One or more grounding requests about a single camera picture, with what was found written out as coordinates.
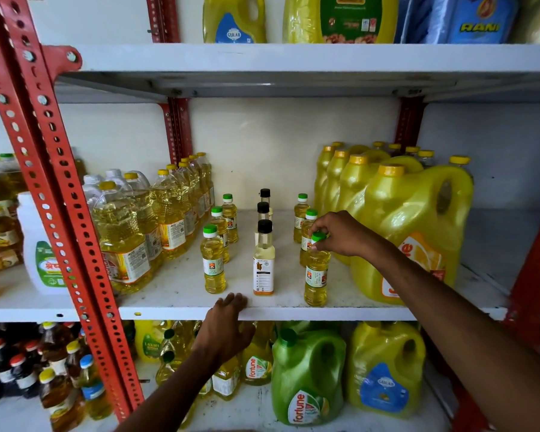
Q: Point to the person's left hand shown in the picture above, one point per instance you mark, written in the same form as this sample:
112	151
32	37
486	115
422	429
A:
222	330

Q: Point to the person's right hand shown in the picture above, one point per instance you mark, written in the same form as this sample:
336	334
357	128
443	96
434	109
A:
346	236

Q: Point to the person's left thumb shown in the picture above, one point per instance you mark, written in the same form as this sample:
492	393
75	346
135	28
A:
249	333

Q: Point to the person's right thumb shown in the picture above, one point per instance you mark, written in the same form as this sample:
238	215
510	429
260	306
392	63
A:
324	247

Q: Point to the small green-capped oil bottle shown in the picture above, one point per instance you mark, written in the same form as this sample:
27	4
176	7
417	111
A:
300	218
220	233
316	276
306	240
230	220
213	265

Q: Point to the person's left forearm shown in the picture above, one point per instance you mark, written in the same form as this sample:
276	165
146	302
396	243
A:
171	393

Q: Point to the person's right forearm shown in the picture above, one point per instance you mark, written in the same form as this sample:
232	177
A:
459	328

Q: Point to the yellow bottle with red label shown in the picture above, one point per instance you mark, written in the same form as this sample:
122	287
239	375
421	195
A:
257	366

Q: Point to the white-labelled yellow oil bottle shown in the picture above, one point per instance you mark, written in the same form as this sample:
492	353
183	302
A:
226	377

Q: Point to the black-capped pale oil bottle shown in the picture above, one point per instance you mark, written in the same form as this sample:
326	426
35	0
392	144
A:
263	210
265	195
264	265

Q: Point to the green oil jug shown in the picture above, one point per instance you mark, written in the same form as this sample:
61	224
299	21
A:
306	377

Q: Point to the dark-green-capped yellow bottle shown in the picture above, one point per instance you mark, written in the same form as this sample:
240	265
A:
166	366
173	339

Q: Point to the white metal shelf board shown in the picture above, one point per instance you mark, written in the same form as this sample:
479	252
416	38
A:
252	411
180	287
297	67

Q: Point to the group of large yellow jugs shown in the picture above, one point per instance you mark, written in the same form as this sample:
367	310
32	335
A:
405	220

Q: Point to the small yellow green-labelled jug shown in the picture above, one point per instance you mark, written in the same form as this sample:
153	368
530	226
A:
149	341

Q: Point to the yellow jug with blue label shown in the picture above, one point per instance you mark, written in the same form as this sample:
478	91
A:
384	368
231	20

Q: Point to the red perforated shelf upright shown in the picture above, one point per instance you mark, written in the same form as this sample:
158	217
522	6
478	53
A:
49	166
531	287
409	123
177	125

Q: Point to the row of clear yellow-capped bottles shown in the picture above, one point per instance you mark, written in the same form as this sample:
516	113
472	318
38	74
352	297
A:
130	238

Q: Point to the blue-capped yellow oil bottle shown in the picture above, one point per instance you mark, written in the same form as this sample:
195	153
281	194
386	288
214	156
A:
94	391

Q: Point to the amber yellow-capped oil bottle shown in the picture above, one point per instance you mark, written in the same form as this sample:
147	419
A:
60	400
54	344
74	359

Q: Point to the yellow jug with green label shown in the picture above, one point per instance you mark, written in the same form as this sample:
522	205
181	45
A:
342	20

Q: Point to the white jug with green label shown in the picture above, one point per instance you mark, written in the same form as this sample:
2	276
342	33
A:
38	247

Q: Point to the group of dark red-capped bottles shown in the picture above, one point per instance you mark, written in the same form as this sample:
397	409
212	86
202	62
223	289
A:
9	364

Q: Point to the blue oil pouch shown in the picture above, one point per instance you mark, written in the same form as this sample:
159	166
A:
411	17

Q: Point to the group of amber oil bottles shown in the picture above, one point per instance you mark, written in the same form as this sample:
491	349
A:
0	229

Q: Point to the blue oil container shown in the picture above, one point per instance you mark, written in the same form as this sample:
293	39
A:
477	20

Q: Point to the dull yellow oil jug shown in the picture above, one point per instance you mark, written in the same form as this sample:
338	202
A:
537	17

